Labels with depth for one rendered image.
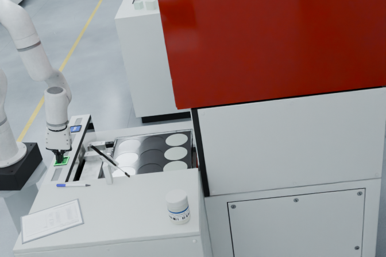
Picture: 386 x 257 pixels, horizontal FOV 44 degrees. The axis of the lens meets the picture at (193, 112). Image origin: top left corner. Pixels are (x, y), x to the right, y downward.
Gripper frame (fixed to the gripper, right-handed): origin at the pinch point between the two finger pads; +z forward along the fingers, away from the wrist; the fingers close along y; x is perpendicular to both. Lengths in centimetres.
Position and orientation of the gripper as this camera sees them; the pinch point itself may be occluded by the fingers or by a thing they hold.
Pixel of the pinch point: (59, 157)
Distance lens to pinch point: 206.7
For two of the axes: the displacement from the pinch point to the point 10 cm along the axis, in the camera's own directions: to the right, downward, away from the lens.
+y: -10.0, -0.7, -0.4
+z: -0.8, 8.7, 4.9
